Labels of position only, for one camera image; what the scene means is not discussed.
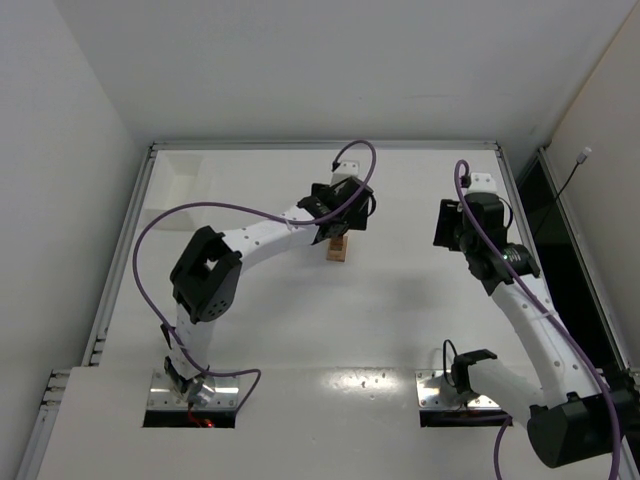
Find plain light wood cube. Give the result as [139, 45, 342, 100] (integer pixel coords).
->
[328, 237, 344, 255]

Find red wire under base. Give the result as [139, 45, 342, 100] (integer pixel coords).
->
[186, 403, 216, 429]

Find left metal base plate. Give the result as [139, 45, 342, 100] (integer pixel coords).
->
[146, 370, 239, 412]

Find aluminium table frame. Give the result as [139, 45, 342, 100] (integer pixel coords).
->
[19, 141, 611, 479]

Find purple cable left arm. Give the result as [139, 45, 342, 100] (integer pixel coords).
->
[131, 140, 377, 411]

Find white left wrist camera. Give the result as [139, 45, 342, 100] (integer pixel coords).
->
[330, 160, 360, 186]

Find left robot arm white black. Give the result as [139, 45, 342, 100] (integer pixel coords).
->
[165, 176, 375, 399]

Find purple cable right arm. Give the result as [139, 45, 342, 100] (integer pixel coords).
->
[453, 159, 623, 480]

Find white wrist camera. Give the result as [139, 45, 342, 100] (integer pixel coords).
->
[461, 172, 498, 194]
[330, 160, 360, 186]

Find light wood rectangular block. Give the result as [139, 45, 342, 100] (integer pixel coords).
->
[337, 236, 348, 262]

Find metal base plate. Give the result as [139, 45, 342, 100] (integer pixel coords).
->
[415, 369, 503, 414]
[146, 370, 239, 412]

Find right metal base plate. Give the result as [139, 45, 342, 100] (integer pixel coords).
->
[415, 369, 503, 414]

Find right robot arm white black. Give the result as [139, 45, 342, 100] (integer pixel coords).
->
[434, 192, 638, 479]

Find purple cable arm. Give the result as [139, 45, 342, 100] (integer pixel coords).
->
[131, 140, 377, 411]
[453, 159, 623, 480]

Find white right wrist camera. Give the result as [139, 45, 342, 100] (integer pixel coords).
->
[461, 172, 498, 194]

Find black cable white connector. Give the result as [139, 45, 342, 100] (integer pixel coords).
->
[544, 146, 592, 217]

